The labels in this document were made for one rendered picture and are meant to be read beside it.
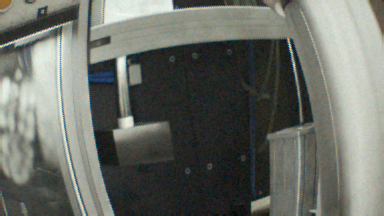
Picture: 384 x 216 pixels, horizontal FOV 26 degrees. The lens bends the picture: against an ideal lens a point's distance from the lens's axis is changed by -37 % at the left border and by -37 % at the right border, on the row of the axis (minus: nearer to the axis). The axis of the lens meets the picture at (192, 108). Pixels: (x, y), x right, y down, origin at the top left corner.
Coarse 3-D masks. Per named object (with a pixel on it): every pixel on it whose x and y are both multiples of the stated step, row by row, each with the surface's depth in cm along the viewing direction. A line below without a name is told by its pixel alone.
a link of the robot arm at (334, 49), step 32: (288, 0) 69; (320, 0) 66; (352, 0) 66; (320, 32) 66; (352, 32) 65; (320, 64) 67; (352, 64) 65; (320, 96) 67; (352, 96) 64; (320, 128) 67; (352, 128) 64; (320, 160) 68; (352, 160) 64; (320, 192) 68; (352, 192) 63
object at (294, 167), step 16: (128, 64) 172; (96, 80) 167; (112, 80) 169; (288, 128) 167; (304, 128) 160; (272, 144) 164; (288, 144) 160; (304, 144) 159; (272, 160) 164; (288, 160) 161; (304, 160) 159; (272, 176) 164; (288, 176) 161; (304, 176) 160; (272, 192) 164; (288, 192) 161; (304, 192) 160; (272, 208) 164; (288, 208) 161; (304, 208) 160
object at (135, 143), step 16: (128, 80) 146; (128, 96) 146; (128, 112) 146; (112, 128) 146; (128, 128) 143; (144, 128) 145; (160, 128) 146; (96, 144) 146; (112, 144) 142; (128, 144) 143; (144, 144) 144; (160, 144) 146; (112, 160) 143; (128, 160) 143; (144, 160) 144; (160, 160) 146
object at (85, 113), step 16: (80, 16) 117; (64, 32) 116; (80, 32) 117; (64, 48) 116; (80, 48) 117; (64, 64) 116; (80, 64) 118; (64, 80) 116; (80, 80) 118; (64, 96) 116; (80, 96) 118; (64, 112) 116; (80, 112) 118; (80, 160) 117; (96, 160) 119; (80, 176) 117; (96, 176) 118; (80, 192) 116
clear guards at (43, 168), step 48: (96, 0) 118; (144, 0) 123; (192, 0) 127; (240, 0) 131; (0, 48) 108; (48, 48) 114; (96, 48) 119; (144, 48) 123; (0, 96) 108; (48, 96) 114; (0, 144) 108; (48, 144) 114; (0, 192) 106; (48, 192) 113
